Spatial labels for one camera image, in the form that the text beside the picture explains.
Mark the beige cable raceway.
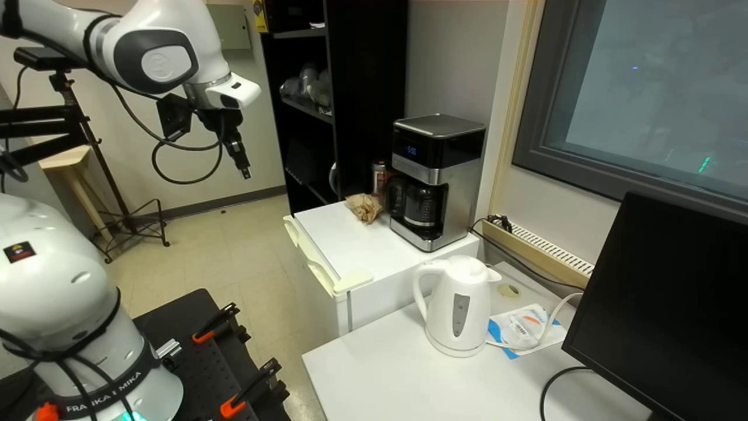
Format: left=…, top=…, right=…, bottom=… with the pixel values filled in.
left=476, top=217, right=594, bottom=292

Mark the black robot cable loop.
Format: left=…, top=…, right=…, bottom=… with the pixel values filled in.
left=109, top=82, right=228, bottom=188

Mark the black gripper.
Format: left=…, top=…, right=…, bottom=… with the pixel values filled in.
left=195, top=106, right=255, bottom=179

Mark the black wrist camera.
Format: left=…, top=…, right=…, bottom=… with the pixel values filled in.
left=157, top=94, right=195, bottom=143

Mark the glass coffee carafe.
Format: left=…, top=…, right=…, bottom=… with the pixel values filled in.
left=391, top=176, right=450, bottom=231

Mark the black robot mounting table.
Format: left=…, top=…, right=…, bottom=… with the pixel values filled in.
left=0, top=285, right=293, bottom=421

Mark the black computer monitor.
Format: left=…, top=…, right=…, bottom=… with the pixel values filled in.
left=560, top=190, right=748, bottom=421

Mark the black shelving unit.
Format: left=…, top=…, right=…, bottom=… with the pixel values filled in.
left=255, top=0, right=411, bottom=217

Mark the orange black bar clamp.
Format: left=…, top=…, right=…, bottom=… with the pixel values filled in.
left=217, top=356, right=286, bottom=421
left=190, top=300, right=244, bottom=348

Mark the grey framed window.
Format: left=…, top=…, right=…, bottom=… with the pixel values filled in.
left=511, top=0, right=748, bottom=225

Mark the wooden stool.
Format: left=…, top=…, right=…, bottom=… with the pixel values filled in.
left=39, top=143, right=117, bottom=246

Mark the black steel coffeemaker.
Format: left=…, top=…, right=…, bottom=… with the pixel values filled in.
left=386, top=113, right=489, bottom=255

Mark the black camera tripod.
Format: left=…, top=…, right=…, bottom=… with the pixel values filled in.
left=0, top=45, right=174, bottom=265

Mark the white power cable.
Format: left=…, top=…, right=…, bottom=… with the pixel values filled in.
left=487, top=289, right=587, bottom=361

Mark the black monitor cable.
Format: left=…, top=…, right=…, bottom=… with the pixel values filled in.
left=538, top=365, right=597, bottom=421

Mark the crumpled brown paper bag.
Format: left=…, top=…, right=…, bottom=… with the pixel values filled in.
left=344, top=191, right=386, bottom=226

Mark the printed paper leaflet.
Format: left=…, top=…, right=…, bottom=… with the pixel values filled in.
left=487, top=301, right=571, bottom=363

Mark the white mini fridge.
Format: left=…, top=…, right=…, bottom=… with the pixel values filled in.
left=280, top=199, right=484, bottom=342

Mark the white electric kettle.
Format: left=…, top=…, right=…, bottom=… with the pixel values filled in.
left=410, top=255, right=506, bottom=361

